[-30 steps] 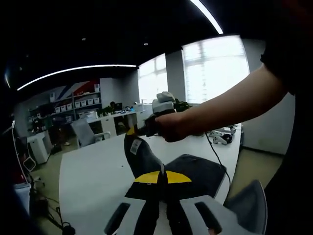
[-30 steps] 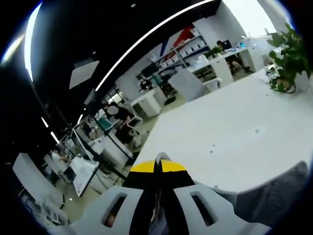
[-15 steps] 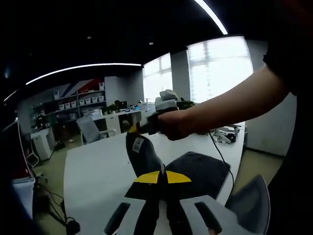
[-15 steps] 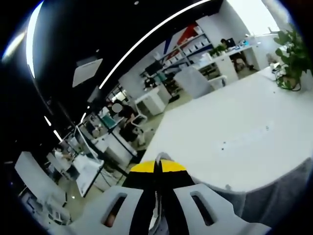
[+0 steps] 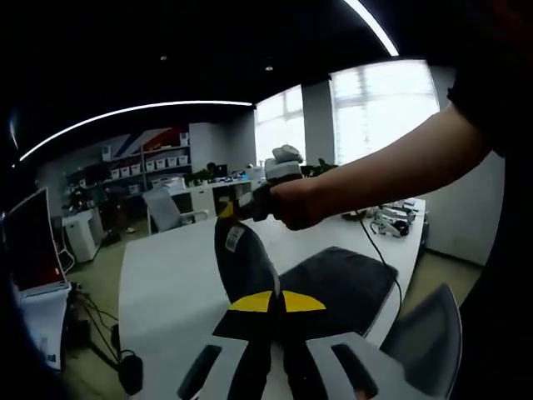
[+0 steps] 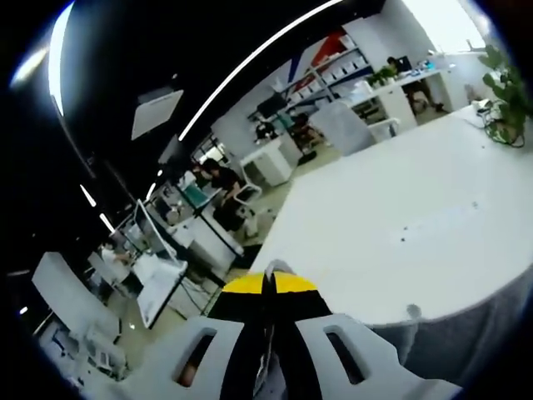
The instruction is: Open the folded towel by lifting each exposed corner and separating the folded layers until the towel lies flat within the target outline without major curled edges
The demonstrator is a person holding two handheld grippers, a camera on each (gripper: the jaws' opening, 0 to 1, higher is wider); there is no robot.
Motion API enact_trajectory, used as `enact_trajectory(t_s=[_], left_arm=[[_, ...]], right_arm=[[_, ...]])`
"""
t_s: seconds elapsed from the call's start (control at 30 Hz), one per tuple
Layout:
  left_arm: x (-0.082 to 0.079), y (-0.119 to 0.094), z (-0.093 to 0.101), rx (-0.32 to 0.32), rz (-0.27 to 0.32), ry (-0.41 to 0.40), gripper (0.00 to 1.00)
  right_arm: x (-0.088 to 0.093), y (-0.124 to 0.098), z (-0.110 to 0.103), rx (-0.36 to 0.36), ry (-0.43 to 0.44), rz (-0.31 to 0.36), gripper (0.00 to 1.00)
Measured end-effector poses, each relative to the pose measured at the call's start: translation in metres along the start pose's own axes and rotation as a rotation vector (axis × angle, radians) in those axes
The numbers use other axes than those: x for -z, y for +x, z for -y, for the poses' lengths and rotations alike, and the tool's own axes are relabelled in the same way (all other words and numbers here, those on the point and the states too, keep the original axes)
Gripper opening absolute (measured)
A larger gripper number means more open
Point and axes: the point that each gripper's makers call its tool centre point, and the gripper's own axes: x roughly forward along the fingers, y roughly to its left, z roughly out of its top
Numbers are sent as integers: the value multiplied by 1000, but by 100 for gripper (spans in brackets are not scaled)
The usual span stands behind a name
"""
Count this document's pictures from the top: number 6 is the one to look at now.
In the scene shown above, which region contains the grey towel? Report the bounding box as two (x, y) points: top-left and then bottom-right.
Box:
(252, 258), (533, 400)

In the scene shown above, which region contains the white cabinet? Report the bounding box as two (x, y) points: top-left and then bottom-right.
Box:
(239, 139), (303, 188)

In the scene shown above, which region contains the white office chair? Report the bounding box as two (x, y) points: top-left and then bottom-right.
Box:
(311, 99), (401, 155)

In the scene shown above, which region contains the black monitor on stand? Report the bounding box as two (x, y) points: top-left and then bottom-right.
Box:
(257, 93), (288, 120)

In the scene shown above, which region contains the square ceiling panel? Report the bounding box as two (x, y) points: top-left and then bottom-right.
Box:
(131, 89), (185, 141)

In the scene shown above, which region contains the white office desk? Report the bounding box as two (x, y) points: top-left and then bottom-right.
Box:
(374, 66), (455, 126)

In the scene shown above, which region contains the shelf with white boxes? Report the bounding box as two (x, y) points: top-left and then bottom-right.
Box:
(286, 31), (371, 101)

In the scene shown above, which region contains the small green desk plant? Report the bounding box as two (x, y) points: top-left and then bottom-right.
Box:
(366, 66), (396, 87)

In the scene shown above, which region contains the ceiling strip light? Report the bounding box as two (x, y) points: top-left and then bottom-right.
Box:
(47, 0), (78, 118)
(178, 0), (345, 141)

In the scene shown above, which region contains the potted green plant white pot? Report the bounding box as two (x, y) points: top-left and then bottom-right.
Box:
(478, 43), (530, 145)

